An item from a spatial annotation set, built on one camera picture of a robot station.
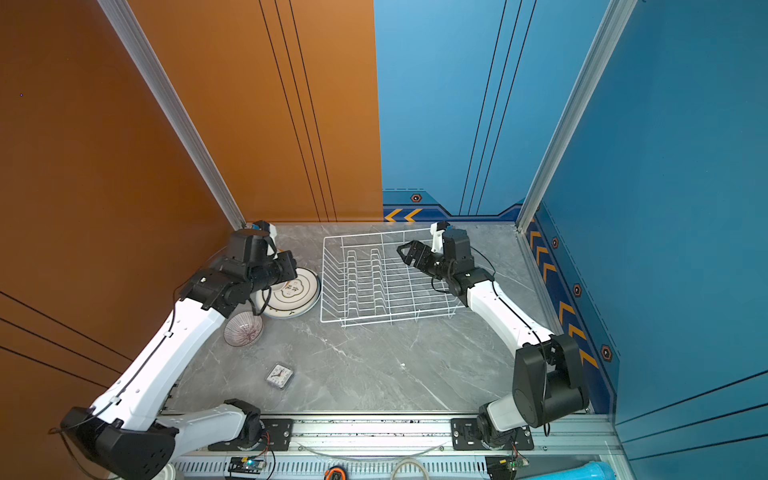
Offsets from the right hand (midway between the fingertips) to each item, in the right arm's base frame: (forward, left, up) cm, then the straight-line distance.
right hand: (404, 254), depth 83 cm
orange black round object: (-48, +18, -19) cm, 55 cm away
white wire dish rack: (+5, +13, -21) cm, 25 cm away
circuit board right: (-47, -22, -23) cm, 57 cm away
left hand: (-6, +27, +6) cm, 29 cm away
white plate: (-4, +36, -17) cm, 40 cm away
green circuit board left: (-46, +39, -23) cm, 65 cm away
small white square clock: (-27, +35, -19) cm, 48 cm away
